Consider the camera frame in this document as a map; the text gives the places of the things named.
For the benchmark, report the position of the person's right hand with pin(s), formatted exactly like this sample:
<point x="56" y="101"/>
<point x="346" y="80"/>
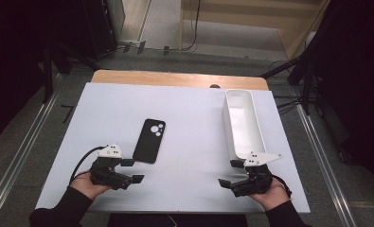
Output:
<point x="271" y="195"/>

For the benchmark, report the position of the black cabinet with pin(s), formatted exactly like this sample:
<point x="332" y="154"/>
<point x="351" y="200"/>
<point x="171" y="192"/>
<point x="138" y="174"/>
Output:
<point x="99" y="25"/>

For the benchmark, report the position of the metal floor rail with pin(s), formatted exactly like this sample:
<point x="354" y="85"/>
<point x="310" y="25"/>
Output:
<point x="20" y="151"/>
<point x="325" y="164"/>

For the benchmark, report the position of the light wooden furniture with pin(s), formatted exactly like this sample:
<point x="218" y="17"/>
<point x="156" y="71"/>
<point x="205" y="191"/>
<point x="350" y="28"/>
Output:
<point x="254" y="19"/>

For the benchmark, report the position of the black stand legs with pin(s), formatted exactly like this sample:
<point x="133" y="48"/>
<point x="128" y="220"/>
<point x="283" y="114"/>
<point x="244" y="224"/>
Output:
<point x="306" y="85"/>
<point x="47" y="72"/>

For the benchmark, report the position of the wooden table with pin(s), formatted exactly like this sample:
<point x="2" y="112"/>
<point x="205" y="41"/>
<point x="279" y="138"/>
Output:
<point x="175" y="78"/>

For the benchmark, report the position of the black phone case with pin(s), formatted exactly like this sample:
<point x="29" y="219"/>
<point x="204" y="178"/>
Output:
<point x="149" y="142"/>

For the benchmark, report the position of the white oblong container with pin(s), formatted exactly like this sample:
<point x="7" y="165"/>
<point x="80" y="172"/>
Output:
<point x="243" y="126"/>

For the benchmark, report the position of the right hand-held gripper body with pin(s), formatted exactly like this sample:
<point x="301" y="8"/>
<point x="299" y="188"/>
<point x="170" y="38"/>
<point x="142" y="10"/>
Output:
<point x="254" y="181"/>

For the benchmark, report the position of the white board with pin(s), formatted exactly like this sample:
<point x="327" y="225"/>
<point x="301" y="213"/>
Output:
<point x="187" y="119"/>

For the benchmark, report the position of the person's left hand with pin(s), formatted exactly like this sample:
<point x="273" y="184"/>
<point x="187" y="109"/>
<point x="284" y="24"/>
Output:
<point x="85" y="186"/>

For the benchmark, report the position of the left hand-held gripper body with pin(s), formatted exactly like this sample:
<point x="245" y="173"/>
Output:
<point x="107" y="171"/>

